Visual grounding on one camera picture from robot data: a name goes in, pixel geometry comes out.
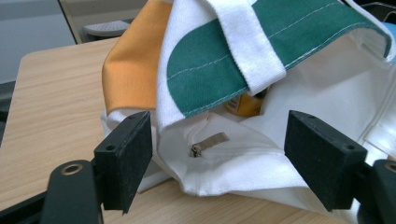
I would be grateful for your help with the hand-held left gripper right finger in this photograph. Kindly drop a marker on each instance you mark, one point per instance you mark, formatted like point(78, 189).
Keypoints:
point(323, 161)

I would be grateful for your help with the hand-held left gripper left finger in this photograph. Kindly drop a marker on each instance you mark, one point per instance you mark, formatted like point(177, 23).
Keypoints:
point(124, 161)

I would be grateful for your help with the white tote bag green orange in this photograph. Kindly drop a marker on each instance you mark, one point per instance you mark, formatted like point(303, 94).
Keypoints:
point(249, 161)

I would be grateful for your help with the white cabinet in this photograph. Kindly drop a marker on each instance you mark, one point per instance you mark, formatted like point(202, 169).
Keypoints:
point(28, 31)

